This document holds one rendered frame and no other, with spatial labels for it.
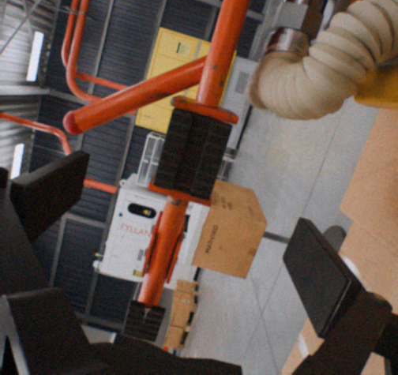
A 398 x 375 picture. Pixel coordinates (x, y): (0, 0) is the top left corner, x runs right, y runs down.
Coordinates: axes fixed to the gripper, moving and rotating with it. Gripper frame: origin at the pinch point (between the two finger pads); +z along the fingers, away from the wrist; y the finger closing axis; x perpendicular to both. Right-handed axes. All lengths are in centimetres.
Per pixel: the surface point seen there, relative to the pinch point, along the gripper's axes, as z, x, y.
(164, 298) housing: 15.1, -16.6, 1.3
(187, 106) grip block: 10.1, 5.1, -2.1
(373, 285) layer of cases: 69, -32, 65
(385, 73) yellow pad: 5.7, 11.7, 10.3
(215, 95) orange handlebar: 11.2, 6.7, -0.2
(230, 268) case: 162, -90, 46
